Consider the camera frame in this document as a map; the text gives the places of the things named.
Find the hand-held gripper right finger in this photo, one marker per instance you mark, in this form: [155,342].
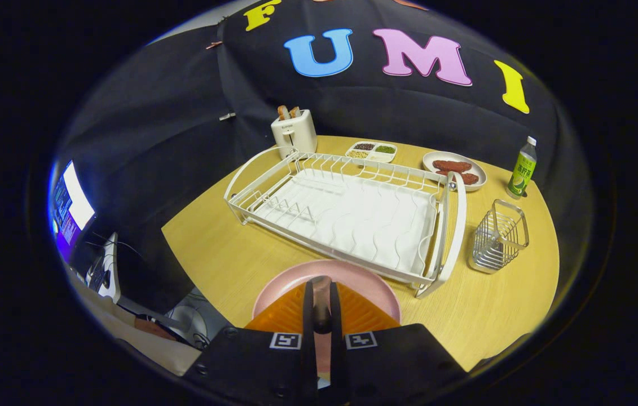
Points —
[337,361]

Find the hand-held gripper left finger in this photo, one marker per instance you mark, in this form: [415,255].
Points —
[308,361]

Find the pink plate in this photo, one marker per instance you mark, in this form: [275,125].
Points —
[285,279]

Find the white plate with sausages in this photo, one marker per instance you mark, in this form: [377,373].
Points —
[479,169]

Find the white divided bean tray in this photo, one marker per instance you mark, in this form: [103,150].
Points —
[372,156]

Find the red-brown sausage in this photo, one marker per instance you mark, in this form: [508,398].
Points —
[470,179]
[452,166]

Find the white toaster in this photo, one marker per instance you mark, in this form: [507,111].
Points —
[296,135]

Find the toast slice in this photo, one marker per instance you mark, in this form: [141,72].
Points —
[295,111]
[283,112]

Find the black backdrop cloth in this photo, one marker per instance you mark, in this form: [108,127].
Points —
[183,141]

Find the white clip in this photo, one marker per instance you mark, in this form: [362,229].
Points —
[227,116]

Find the green tea bottle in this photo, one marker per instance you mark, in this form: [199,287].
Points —
[522,172]

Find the computer monitor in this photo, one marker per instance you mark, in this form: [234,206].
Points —
[73,208]

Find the pink clip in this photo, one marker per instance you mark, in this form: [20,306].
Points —
[214,44]

